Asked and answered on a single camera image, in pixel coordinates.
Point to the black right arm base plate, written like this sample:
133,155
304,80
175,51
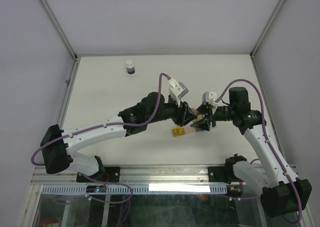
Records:
218,174

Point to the aluminium mounting rail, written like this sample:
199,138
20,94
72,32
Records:
191,174

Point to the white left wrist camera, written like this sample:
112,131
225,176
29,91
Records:
177,90

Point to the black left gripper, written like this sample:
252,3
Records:
184,114

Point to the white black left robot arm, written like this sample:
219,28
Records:
60,148

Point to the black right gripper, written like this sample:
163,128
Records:
204,109

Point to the clear glass pill bottle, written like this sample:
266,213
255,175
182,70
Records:
199,117

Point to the aluminium cage frame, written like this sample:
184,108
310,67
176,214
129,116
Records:
282,36

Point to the white slotted cable duct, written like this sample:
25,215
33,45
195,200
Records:
144,189

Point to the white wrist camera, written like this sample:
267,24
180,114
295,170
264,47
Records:
177,90
209,98

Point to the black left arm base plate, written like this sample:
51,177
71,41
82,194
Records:
110,174

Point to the white-capped dark pill bottle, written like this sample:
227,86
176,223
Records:
130,66

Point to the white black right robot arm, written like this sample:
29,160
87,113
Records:
279,188

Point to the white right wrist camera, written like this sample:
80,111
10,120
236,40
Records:
209,98

